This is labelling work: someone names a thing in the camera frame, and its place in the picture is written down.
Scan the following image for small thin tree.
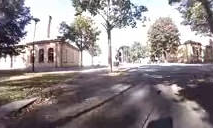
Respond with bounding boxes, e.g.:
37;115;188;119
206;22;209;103
87;44;103;67

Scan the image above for distant pale building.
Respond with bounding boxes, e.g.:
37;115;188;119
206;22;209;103
116;45;131;64

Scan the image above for tall slim-trunk tree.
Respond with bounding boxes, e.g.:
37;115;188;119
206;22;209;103
71;0;149;73

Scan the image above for distant green tree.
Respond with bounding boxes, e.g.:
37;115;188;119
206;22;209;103
128;41;150;64

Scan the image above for grey paved sidewalk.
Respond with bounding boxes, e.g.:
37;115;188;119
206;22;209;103
0;68;142;128

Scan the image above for tree beside brick building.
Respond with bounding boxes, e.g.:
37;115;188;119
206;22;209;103
58;14;102;69

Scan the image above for kerb stone edge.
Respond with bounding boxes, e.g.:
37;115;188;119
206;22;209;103
50;83;135;128

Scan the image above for red brick building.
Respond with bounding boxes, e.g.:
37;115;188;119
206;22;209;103
23;37;82;70

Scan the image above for grey asphalt road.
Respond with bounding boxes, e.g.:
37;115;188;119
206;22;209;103
57;63;213;128

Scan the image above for round reddish-green tree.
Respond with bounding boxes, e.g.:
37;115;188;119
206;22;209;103
147;16;182;64

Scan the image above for tall chimney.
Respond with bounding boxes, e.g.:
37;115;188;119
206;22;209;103
46;15;53;39

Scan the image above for street lamp pole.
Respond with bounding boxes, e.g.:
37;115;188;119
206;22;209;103
30;17;41;73

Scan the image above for patchy grass strip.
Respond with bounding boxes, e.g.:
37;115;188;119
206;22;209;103
0;70;82;108

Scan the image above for yellowish building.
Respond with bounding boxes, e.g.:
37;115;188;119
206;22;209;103
176;39;213;64

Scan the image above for large dark tree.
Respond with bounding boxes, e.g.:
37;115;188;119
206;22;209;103
0;0;34;70

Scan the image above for large overhanging tree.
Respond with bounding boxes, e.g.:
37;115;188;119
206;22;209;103
168;0;213;80

